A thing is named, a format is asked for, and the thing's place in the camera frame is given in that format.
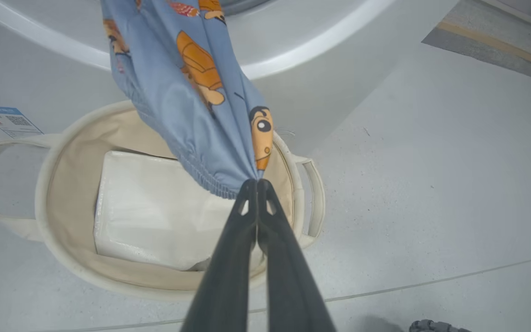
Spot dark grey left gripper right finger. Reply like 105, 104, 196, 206
256, 179, 337, 332

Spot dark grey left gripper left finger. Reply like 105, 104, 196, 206
180, 179, 259, 332

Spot blue cartoon-print garment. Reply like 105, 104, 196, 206
101, 0, 275, 200

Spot cream canvas laundry basket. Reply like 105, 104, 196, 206
0, 101, 326, 302

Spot white front-load washing machine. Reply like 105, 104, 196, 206
0, 0, 460, 160

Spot blue energy label sticker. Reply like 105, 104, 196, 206
0, 105, 44, 139

